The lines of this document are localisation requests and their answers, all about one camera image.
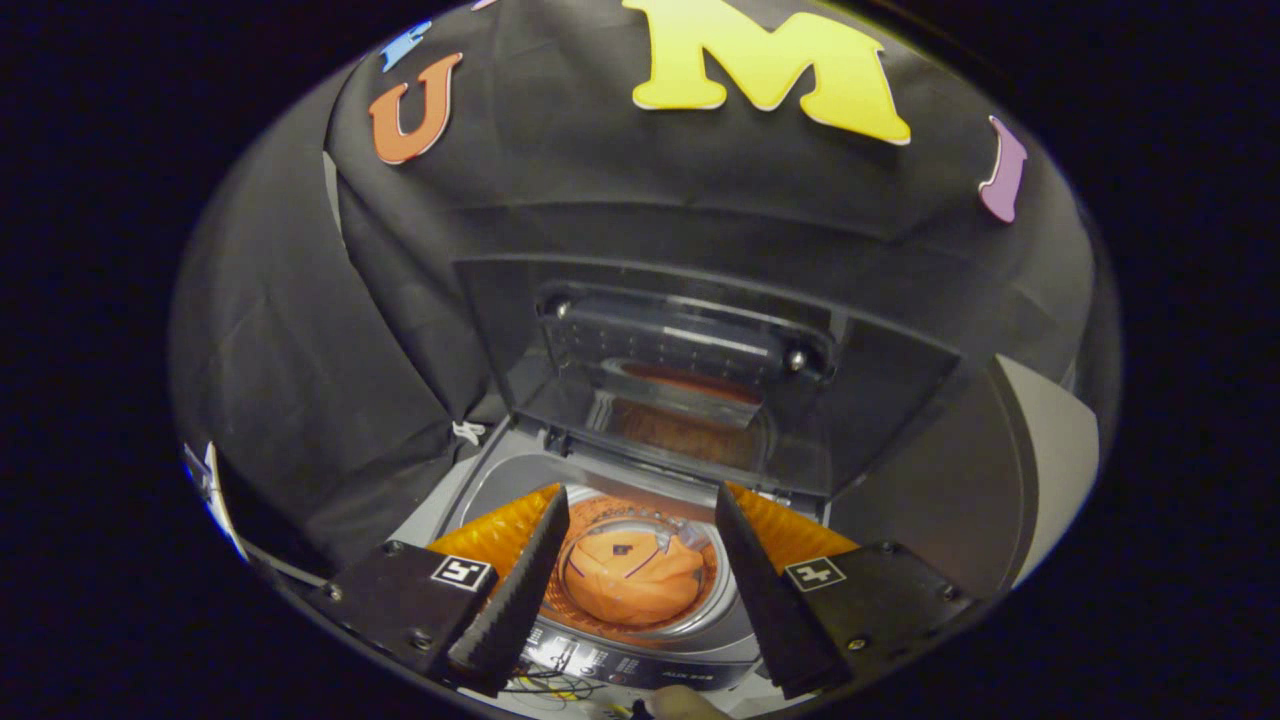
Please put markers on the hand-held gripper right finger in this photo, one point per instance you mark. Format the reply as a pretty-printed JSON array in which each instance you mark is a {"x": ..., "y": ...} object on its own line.
[{"x": 765, "y": 600}]

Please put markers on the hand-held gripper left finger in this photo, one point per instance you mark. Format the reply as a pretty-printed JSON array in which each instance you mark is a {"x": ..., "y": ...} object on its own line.
[{"x": 510, "y": 610}]

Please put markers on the orange garment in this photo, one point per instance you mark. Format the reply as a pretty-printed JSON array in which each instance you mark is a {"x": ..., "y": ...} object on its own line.
[{"x": 630, "y": 585}]

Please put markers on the grey washing machine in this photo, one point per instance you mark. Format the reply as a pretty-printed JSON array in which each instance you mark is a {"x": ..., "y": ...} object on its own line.
[{"x": 650, "y": 650}]

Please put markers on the dark washing machine lid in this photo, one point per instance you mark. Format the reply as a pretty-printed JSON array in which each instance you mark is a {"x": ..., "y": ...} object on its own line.
[{"x": 880, "y": 400}]

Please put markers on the white cloth tie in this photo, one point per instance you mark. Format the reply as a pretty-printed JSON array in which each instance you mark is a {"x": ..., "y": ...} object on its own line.
[{"x": 468, "y": 432}]

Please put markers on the beige cabinet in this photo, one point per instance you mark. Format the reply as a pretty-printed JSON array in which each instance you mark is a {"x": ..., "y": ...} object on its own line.
[{"x": 940, "y": 480}]

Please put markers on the black backdrop cloth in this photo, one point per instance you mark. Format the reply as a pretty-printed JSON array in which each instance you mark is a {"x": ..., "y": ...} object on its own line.
[{"x": 640, "y": 200}]

